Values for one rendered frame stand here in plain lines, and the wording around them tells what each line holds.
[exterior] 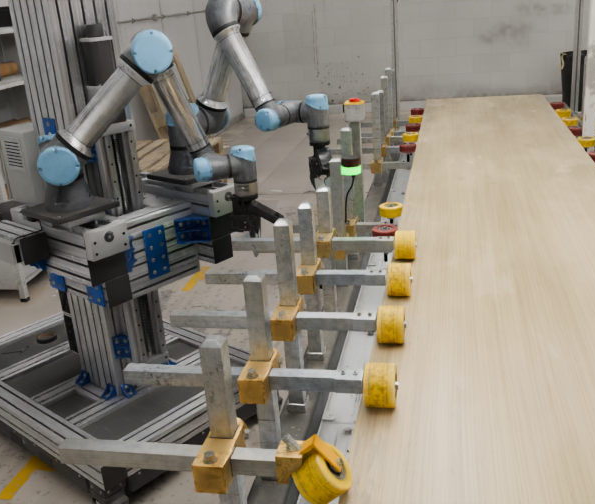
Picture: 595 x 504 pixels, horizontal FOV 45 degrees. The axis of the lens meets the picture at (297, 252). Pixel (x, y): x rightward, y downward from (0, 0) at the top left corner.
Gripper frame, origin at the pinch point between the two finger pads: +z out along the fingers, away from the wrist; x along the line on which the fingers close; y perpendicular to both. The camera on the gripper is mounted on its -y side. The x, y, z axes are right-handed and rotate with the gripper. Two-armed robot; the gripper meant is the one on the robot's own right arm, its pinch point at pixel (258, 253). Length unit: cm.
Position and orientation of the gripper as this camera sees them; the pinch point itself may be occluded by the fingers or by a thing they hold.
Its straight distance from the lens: 237.3
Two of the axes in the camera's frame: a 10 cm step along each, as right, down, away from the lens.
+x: -2.0, 3.5, -9.2
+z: 0.6, 9.4, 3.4
